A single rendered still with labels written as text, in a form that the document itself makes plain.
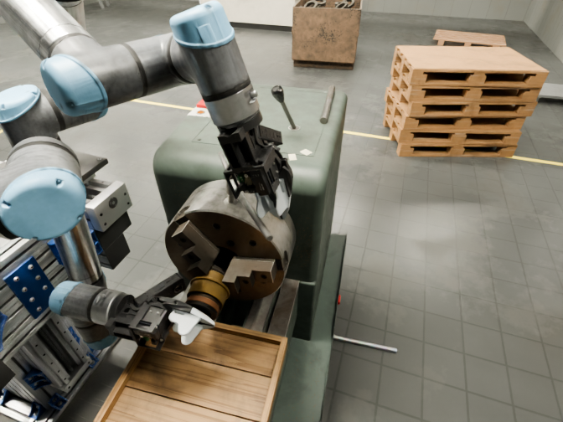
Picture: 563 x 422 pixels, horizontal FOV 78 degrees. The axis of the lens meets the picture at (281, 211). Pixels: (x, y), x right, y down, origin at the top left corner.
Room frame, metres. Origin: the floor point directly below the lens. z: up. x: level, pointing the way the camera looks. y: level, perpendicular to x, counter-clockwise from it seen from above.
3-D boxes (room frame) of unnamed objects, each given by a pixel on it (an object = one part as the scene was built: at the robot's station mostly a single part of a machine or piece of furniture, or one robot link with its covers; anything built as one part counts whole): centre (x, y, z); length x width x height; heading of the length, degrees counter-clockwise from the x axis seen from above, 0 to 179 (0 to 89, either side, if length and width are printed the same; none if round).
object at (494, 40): (7.08, -3.52, 0.05); 1.24 x 0.83 x 0.11; 68
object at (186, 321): (0.40, 0.19, 1.09); 0.09 x 0.06 x 0.03; 76
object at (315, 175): (1.03, 0.06, 1.06); 0.59 x 0.48 x 0.39; 166
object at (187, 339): (0.40, 0.19, 1.06); 0.09 x 0.06 x 0.03; 76
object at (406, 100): (3.29, -1.66, 0.41); 1.14 x 0.78 x 0.81; 89
